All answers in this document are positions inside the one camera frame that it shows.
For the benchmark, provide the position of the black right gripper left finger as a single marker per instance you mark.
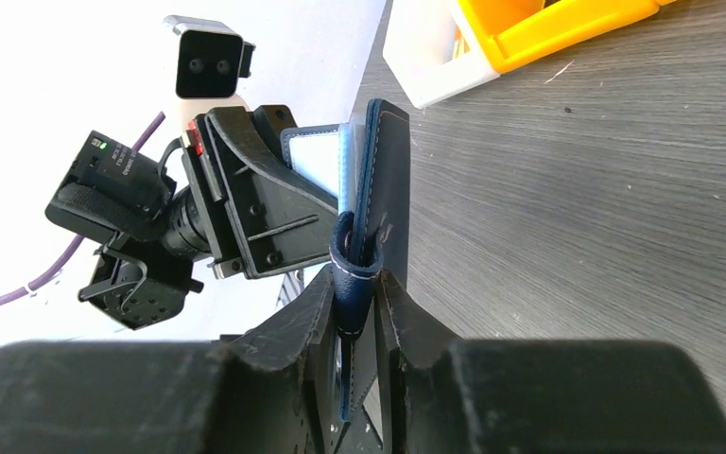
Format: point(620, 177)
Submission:
point(269, 391)

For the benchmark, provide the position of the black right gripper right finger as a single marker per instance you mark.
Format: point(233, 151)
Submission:
point(441, 393)

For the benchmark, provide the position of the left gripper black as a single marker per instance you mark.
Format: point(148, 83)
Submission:
point(151, 233)

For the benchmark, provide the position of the blue leather card holder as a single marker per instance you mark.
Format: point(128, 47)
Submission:
point(366, 165)

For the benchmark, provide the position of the white plastic bin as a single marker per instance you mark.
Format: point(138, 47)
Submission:
point(432, 51)

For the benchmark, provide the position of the orange plastic bin left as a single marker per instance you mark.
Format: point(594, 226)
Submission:
point(512, 34)

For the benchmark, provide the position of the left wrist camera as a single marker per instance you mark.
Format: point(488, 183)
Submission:
point(208, 61)

